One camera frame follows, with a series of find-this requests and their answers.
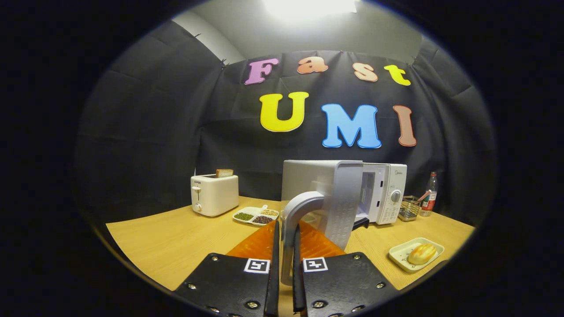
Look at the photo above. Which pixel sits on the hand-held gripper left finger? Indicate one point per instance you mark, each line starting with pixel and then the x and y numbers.
pixel 229 286

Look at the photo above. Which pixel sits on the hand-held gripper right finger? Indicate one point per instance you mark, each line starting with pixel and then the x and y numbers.
pixel 343 286

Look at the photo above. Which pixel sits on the golden bread roll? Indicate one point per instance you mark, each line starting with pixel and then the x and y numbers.
pixel 422 254

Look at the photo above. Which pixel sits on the white microwave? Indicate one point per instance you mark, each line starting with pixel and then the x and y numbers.
pixel 343 198

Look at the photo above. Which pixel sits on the cream square plate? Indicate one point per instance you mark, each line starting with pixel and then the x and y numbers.
pixel 400 254

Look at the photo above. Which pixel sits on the divided dish of beans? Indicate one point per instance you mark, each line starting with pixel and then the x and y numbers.
pixel 255 216

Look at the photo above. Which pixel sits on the white toaster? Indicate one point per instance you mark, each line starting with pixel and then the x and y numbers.
pixel 216 196

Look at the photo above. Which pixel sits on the toast slice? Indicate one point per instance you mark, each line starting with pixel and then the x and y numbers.
pixel 224 173

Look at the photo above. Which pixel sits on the pink straw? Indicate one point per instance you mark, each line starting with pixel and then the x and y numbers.
pixel 424 196

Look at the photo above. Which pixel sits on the plastic bottle with red label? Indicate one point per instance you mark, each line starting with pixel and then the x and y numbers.
pixel 429 198

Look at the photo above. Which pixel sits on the black backdrop cloth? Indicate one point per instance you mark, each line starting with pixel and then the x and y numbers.
pixel 154 132

